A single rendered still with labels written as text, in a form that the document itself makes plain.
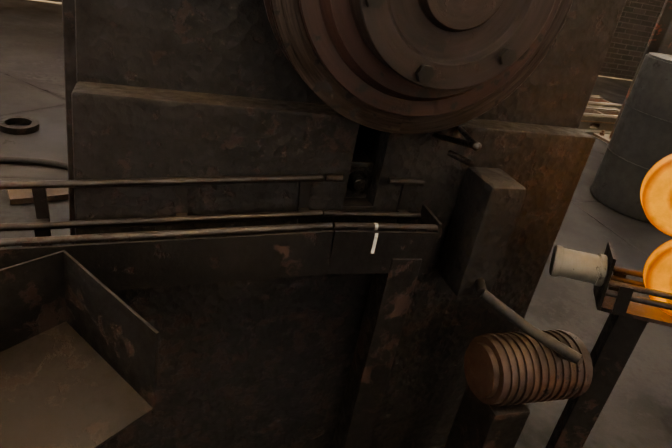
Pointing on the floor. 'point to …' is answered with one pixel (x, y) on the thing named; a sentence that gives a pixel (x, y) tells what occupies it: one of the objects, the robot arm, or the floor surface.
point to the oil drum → (638, 138)
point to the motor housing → (513, 385)
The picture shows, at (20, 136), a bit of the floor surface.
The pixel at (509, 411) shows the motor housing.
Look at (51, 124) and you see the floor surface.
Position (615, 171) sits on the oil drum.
